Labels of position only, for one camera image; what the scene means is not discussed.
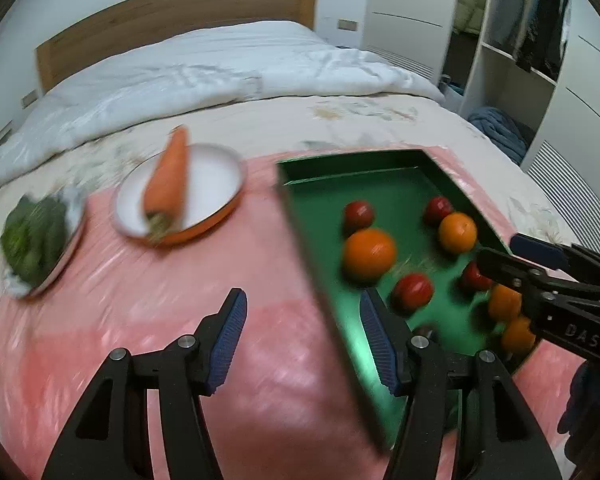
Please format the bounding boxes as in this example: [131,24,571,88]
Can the orange mandarin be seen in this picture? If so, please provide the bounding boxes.
[487,284,523,322]
[342,228,397,281]
[438,212,479,254]

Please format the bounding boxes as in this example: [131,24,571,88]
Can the green leafy vegetable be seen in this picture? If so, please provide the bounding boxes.
[0,195,68,283]

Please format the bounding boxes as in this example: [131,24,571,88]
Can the pink plastic sheet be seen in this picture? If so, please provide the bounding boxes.
[0,145,586,480]

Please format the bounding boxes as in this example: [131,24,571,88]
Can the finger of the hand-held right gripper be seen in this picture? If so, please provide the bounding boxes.
[510,234,600,286]
[476,246,600,311]

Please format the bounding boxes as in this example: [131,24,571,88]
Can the white plate with dark rim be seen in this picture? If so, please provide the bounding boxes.
[2,185,88,301]

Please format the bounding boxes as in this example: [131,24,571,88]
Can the wooden headboard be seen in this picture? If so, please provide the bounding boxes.
[35,0,318,95]

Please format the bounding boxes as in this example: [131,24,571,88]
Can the dark hanging clothes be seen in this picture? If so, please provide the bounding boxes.
[510,0,573,81]

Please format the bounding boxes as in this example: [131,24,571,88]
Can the blue cloth pile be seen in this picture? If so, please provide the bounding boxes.
[467,106,528,163]

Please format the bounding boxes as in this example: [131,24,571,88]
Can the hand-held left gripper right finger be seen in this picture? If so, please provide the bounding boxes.
[359,287,563,480]

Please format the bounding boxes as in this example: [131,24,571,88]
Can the green shallow tray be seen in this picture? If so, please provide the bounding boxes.
[276,149,536,453]

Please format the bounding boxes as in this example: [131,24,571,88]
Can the floral bed blanket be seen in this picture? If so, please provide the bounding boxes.
[0,92,573,281]

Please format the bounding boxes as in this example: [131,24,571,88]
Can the person's right hand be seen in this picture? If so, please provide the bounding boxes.
[562,361,600,466]

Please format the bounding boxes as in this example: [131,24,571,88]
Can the orange plate with white inside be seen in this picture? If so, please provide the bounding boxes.
[112,143,247,247]

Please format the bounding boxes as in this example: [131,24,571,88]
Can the yellow cherry tomato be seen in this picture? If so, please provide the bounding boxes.
[500,316,537,356]

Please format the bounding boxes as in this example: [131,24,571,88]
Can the orange carrot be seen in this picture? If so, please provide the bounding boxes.
[144,126,188,241]

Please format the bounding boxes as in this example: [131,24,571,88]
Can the red plum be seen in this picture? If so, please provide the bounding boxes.
[460,261,496,291]
[392,273,435,310]
[423,196,455,225]
[343,201,375,231]

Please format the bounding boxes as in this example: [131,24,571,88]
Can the white duvet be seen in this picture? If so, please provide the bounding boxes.
[0,20,446,201]

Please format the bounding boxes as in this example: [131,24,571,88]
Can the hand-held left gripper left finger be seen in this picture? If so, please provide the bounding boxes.
[40,287,248,480]

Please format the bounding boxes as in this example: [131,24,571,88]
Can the white slatted panel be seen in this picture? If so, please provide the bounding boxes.
[522,141,600,261]

